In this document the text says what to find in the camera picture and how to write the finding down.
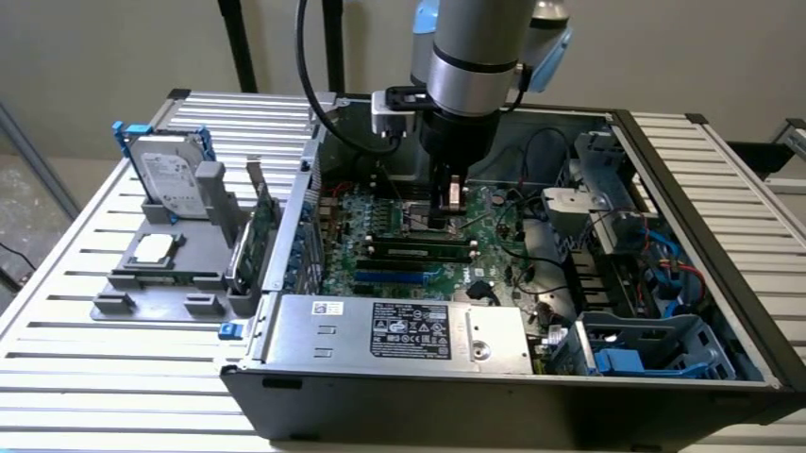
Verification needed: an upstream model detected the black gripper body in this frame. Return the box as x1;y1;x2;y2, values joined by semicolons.
418;109;500;186

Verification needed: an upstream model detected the green RAM stick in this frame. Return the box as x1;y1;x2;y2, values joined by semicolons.
373;248;476;264

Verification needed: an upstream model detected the blue expansion slot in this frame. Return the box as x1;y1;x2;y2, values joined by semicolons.
353;269;424;285

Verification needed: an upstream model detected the CPU socket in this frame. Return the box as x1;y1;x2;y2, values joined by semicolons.
398;200;470;237

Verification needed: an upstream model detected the green Dell motherboard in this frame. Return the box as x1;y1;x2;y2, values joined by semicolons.
313;182;542;310

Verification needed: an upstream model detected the silver drive cage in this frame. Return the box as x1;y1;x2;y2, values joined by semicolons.
538;130;663;256

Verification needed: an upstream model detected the black stand pole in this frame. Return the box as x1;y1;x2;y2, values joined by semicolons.
216;0;260;94
318;0;348;94

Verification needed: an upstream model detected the silver power supply unit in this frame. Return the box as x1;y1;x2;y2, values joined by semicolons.
257;294;536;377

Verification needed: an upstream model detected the green graphics card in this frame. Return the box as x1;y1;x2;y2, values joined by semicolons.
228;159;281;299

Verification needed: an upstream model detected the grey disk bay cage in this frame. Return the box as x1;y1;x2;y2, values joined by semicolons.
572;310;736;379

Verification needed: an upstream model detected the black open PC case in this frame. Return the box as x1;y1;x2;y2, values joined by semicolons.
218;93;806;441

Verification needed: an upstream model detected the silver CPU chip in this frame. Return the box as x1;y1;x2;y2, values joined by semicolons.
133;232;174;263

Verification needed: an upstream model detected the grey parts rack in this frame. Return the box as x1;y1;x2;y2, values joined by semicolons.
89;159;266;327

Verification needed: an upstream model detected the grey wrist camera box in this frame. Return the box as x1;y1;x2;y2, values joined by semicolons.
369;86;436;139

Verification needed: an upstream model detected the black looped wire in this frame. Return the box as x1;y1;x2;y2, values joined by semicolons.
518;126;572;193

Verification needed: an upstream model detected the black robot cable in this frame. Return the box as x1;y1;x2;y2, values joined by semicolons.
294;0;404;154

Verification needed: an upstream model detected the blue data wire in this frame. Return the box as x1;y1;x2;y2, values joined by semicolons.
635;221;705;322

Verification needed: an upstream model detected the red data wire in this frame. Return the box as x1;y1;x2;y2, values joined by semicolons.
665;263;707;296

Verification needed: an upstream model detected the hard disk with blue bracket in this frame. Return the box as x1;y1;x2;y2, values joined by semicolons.
110;120;218;223

